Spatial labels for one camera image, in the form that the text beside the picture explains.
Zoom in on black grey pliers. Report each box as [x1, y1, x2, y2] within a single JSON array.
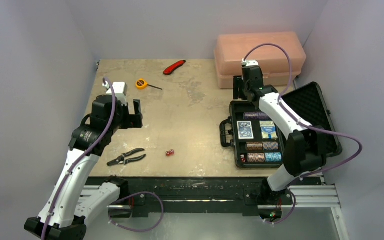
[[106, 148, 147, 167]]

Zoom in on brown chip stack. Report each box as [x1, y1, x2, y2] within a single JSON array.
[[246, 153, 266, 163], [245, 142, 264, 151]]

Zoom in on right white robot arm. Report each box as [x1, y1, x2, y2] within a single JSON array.
[[233, 65, 327, 204]]

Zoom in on black poker set case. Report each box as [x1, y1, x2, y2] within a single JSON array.
[[219, 82, 334, 168]]

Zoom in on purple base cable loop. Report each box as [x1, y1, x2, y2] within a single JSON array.
[[107, 191, 165, 233]]

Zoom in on brown chip stack upper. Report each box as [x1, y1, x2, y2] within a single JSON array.
[[245, 142, 264, 151]]

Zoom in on light blue chip stack upper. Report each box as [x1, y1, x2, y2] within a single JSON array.
[[262, 141, 279, 151]]

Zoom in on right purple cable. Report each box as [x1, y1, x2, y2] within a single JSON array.
[[243, 43, 363, 181]]

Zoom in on purple chip stack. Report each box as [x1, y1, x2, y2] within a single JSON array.
[[243, 111, 271, 121]]

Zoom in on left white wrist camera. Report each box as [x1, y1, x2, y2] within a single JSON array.
[[102, 82, 128, 106]]

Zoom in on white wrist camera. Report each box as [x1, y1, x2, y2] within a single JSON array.
[[241, 59, 259, 68], [102, 82, 128, 106]]

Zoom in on blue card deck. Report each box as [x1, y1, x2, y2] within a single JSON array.
[[236, 121, 254, 140]]

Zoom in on black table front rail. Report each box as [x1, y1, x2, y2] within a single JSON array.
[[85, 176, 294, 216]]

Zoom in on yellow tape measure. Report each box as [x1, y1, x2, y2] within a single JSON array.
[[135, 78, 163, 90]]

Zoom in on red dice in case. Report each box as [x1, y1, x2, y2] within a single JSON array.
[[240, 154, 247, 163]]

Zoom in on light blue chip stack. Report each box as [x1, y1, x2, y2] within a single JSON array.
[[262, 141, 279, 151], [265, 152, 282, 163]]

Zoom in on light blue chip stack lower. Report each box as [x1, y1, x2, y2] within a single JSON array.
[[265, 152, 282, 163]]

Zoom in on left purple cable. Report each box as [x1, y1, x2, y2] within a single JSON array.
[[40, 76, 118, 240]]

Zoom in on pink plastic storage box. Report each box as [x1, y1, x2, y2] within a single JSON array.
[[214, 31, 307, 89]]

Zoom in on red utility knife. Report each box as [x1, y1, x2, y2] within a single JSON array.
[[163, 60, 187, 76]]

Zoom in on brown chip stack lower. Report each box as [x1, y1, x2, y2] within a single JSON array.
[[246, 153, 266, 163]]

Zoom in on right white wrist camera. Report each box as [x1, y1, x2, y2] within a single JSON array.
[[241, 59, 259, 68]]

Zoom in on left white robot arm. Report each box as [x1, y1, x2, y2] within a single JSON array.
[[24, 95, 143, 240]]

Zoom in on texas holdem card box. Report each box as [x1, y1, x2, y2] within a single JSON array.
[[259, 120, 278, 140]]

